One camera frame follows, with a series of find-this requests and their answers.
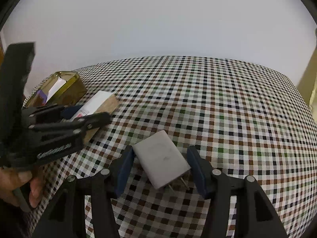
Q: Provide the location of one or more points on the white charger plug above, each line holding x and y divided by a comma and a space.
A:
161, 156

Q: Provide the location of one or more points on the checkered tablecloth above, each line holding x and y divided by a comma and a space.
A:
210, 91

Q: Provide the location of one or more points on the person's left hand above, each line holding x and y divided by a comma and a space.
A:
14, 182

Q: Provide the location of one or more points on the yellow green printed cloth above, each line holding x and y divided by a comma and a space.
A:
312, 91

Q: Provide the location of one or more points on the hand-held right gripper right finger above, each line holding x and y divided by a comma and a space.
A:
198, 173

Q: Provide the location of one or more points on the white paper liner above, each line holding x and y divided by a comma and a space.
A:
55, 86

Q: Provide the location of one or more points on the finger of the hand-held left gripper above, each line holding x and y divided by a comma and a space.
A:
70, 111
96, 121

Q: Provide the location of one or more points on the gold tin box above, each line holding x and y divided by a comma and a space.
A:
74, 91

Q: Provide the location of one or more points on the white box red label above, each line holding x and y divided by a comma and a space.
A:
99, 101

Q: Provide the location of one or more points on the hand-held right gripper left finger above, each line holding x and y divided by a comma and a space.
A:
125, 171

